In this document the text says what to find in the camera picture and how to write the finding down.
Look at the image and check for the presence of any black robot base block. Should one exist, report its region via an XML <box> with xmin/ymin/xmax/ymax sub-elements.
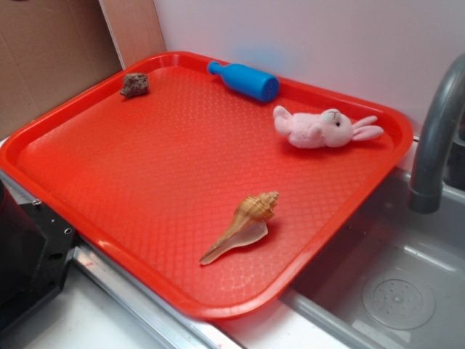
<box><xmin>1</xmin><ymin>184</ymin><xmax>76</xmax><ymax>334</ymax></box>

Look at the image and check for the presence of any brown rough rock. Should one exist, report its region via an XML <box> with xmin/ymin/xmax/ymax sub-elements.
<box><xmin>120</xmin><ymin>73</ymin><xmax>150</xmax><ymax>98</ymax></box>

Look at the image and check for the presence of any red plastic tray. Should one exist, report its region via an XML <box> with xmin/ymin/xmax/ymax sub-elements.
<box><xmin>1</xmin><ymin>52</ymin><xmax>413</xmax><ymax>320</ymax></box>

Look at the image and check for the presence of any tan spiral conch shell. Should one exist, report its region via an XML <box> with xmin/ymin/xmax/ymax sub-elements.
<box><xmin>199</xmin><ymin>191</ymin><xmax>279</xmax><ymax>265</ymax></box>

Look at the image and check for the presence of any blue toy bottle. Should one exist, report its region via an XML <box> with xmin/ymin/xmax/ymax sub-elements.
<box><xmin>207</xmin><ymin>61</ymin><xmax>280</xmax><ymax>103</ymax></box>

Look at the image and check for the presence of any pink plush bunny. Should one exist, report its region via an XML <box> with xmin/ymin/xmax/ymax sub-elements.
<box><xmin>272</xmin><ymin>105</ymin><xmax>384</xmax><ymax>149</ymax></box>

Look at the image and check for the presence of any grey toy sink basin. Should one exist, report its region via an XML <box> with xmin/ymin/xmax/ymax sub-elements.
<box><xmin>282</xmin><ymin>169</ymin><xmax>464</xmax><ymax>348</ymax></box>

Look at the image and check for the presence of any brown cardboard panel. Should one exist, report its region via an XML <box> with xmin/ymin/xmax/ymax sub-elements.
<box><xmin>1</xmin><ymin>1</ymin><xmax>166</xmax><ymax>139</ymax></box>

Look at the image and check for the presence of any grey sink faucet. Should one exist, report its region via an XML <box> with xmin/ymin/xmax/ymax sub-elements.
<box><xmin>408</xmin><ymin>55</ymin><xmax>464</xmax><ymax>214</ymax></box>

